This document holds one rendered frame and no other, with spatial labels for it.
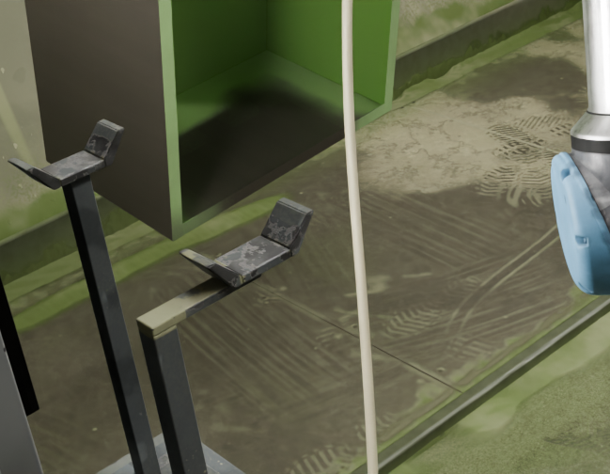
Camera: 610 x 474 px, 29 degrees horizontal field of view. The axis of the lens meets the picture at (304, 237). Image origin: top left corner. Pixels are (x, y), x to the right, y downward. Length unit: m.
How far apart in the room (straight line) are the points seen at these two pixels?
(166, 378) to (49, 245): 2.22
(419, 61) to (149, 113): 1.71
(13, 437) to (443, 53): 2.47
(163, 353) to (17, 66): 2.33
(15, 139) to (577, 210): 1.93
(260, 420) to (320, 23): 0.81
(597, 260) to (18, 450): 0.67
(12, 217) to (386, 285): 0.89
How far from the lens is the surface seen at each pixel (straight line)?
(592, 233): 1.16
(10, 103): 2.92
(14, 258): 2.84
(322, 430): 2.22
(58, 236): 2.88
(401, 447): 2.17
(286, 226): 0.69
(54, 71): 2.11
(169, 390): 0.67
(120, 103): 1.98
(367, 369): 1.82
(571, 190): 1.17
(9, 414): 1.36
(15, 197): 2.85
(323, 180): 3.08
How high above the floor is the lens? 1.44
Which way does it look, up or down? 30 degrees down
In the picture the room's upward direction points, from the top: 8 degrees counter-clockwise
